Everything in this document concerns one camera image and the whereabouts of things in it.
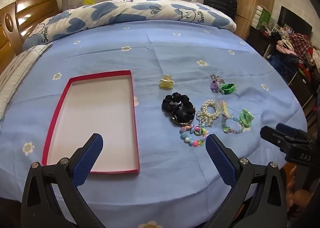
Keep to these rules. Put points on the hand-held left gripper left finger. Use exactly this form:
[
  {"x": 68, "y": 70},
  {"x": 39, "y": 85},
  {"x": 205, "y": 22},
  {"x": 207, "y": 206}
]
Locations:
[{"x": 87, "y": 158}]

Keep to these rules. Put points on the wooden headboard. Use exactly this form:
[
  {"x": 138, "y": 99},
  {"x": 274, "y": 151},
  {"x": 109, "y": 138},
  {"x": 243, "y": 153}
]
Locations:
[{"x": 32, "y": 10}]

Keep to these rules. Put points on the gold wristwatch with mesh band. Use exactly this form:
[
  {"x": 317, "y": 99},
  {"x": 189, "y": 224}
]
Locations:
[{"x": 178, "y": 122}]

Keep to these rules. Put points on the yellow toy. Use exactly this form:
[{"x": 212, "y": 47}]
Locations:
[{"x": 89, "y": 0}]

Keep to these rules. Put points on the clear plastic hair comb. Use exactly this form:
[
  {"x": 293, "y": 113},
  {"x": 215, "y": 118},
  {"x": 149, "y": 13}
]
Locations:
[{"x": 225, "y": 109}]

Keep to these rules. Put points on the black television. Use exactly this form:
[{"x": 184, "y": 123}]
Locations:
[{"x": 295, "y": 19}]

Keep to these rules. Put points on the black velvet scrunchie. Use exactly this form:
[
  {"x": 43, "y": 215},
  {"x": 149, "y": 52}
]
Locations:
[{"x": 168, "y": 100}]

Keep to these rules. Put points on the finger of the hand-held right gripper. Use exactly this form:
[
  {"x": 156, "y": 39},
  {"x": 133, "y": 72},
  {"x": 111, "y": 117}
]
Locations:
[
  {"x": 287, "y": 128},
  {"x": 276, "y": 139}
]

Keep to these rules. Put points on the red shallow cardboard box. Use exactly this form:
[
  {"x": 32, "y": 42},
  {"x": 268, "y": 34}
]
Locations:
[{"x": 95, "y": 118}]

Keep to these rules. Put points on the dark cabinet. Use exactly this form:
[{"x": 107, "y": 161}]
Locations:
[{"x": 257, "y": 39}]

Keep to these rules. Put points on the stack of green white boxes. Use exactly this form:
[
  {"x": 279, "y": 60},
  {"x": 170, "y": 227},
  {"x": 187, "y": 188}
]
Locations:
[{"x": 262, "y": 16}]

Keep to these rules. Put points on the pile of clothes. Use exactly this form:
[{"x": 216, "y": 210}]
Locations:
[{"x": 300, "y": 48}]

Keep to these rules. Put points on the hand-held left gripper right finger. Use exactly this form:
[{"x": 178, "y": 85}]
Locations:
[{"x": 220, "y": 158}]

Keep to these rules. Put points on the person's right hand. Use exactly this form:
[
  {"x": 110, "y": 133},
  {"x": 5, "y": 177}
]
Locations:
[{"x": 297, "y": 193}]

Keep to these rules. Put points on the blue floral bed sheet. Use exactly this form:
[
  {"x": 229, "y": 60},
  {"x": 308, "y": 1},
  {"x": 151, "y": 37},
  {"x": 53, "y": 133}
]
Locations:
[{"x": 160, "y": 50}]

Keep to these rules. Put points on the yellow hair claw clip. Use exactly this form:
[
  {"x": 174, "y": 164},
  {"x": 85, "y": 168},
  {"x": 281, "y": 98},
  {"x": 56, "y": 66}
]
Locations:
[{"x": 166, "y": 83}]

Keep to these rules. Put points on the silver rhinestone hair clip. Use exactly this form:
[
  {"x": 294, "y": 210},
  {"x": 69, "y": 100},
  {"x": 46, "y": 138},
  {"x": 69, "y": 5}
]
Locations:
[{"x": 215, "y": 77}]

